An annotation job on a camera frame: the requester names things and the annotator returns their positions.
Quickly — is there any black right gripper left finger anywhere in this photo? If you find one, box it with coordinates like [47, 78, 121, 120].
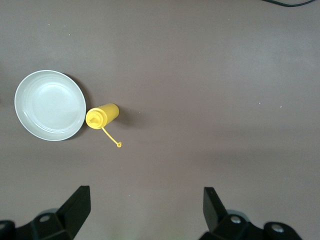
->
[0, 185, 91, 240]

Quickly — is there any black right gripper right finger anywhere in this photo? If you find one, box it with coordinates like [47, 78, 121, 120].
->
[199, 186, 302, 240]

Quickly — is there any yellow mustard squeeze bottle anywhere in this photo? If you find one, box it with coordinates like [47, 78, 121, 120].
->
[85, 102, 123, 149]

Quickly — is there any beige plate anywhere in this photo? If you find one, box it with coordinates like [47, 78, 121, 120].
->
[14, 69, 87, 143]

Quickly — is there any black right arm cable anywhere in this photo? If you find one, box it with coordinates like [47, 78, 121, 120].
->
[262, 0, 317, 8]

